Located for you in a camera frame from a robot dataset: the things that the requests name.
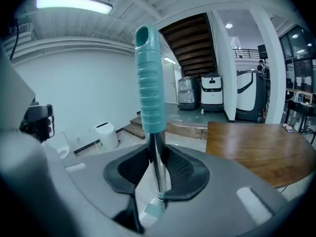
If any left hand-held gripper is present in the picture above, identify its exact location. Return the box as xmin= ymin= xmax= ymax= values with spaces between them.
xmin=19 ymin=104 xmax=56 ymax=143

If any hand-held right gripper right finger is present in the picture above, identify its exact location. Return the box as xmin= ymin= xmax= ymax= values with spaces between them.
xmin=147 ymin=144 xmax=298 ymax=237

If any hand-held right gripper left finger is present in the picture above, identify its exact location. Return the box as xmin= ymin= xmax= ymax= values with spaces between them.
xmin=0 ymin=129 xmax=152 ymax=237

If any teal handled mop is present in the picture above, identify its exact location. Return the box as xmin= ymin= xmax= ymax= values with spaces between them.
xmin=134 ymin=25 xmax=171 ymax=220

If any white trash bin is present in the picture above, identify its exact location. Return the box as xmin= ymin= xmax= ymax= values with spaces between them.
xmin=95 ymin=122 xmax=119 ymax=151

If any wooden table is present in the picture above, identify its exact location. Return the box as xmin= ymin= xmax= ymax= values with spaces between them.
xmin=205 ymin=121 xmax=316 ymax=189

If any wooden step platform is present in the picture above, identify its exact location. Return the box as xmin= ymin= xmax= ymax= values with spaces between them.
xmin=122 ymin=116 xmax=208 ymax=140

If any white service robot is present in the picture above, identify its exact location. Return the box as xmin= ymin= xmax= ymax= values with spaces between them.
xmin=199 ymin=72 xmax=223 ymax=113

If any plastic wrapped service robot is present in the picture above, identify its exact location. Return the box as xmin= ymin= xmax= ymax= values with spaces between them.
xmin=176 ymin=76 xmax=200 ymax=110

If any large white black machine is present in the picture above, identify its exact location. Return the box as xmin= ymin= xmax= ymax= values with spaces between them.
xmin=236 ymin=69 xmax=269 ymax=123

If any white door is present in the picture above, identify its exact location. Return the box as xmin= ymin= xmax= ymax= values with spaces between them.
xmin=162 ymin=56 xmax=179 ymax=104

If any long ceiling light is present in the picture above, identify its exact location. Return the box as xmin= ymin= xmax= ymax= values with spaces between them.
xmin=36 ymin=0 xmax=114 ymax=15

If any black side table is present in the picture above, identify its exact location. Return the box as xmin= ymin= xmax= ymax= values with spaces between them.
xmin=285 ymin=98 xmax=316 ymax=134

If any black metal railing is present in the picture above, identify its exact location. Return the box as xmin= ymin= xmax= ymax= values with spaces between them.
xmin=233 ymin=48 xmax=260 ymax=59

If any wooden staircase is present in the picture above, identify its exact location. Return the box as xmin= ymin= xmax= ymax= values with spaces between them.
xmin=159 ymin=12 xmax=218 ymax=78

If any black loudspeaker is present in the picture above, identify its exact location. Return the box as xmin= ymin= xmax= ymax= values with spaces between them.
xmin=257 ymin=44 xmax=268 ymax=59

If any black hanging cable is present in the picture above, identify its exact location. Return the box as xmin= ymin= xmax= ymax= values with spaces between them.
xmin=9 ymin=18 xmax=21 ymax=61

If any white wall air vent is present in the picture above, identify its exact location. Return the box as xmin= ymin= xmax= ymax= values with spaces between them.
xmin=17 ymin=23 xmax=31 ymax=34

